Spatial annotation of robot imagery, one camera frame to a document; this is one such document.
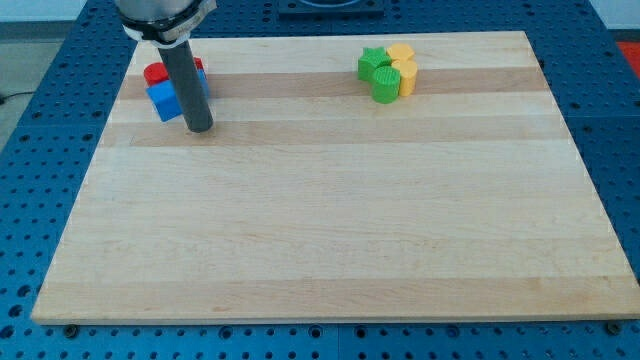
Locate red object at right edge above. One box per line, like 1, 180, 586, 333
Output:
617, 41, 640, 77

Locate blue cube block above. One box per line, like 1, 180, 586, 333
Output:
146, 80, 182, 122

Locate red block behind rod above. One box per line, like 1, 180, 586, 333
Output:
194, 57, 204, 69

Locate yellow cylinder block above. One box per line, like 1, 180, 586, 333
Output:
392, 60, 418, 97

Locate blue block behind rod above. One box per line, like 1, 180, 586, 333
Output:
197, 69, 210, 99

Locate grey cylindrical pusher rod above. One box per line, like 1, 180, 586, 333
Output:
158, 41, 214, 133

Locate black cable on floor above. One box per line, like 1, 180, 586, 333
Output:
0, 90, 35, 106

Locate yellow hexagon block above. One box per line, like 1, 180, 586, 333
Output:
386, 43, 415, 62

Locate wooden board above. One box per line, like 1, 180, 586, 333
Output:
32, 31, 639, 325

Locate red cylinder block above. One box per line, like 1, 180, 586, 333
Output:
143, 62, 169, 87

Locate green cylinder block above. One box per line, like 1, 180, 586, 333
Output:
371, 66, 401, 104

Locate green star block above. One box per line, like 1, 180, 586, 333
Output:
357, 47, 392, 82

